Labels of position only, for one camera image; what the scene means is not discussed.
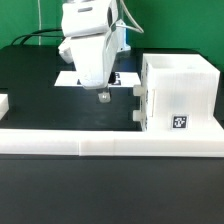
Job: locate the white fiducial marker plate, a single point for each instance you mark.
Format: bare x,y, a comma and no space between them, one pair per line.
122,79

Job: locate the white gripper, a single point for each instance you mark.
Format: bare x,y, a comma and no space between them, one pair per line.
91,42

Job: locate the white front drawer tray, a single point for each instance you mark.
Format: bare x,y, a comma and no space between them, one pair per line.
139,116

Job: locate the black raised platform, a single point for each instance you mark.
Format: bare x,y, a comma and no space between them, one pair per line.
27,77

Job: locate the white L-shaped wall fence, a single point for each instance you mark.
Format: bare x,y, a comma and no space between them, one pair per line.
208,143

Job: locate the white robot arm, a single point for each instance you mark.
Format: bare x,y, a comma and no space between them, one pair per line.
121,33

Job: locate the white drawer tray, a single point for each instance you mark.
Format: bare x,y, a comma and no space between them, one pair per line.
139,91
139,116

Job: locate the white drawer cabinet box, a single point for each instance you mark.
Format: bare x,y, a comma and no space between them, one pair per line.
180,93

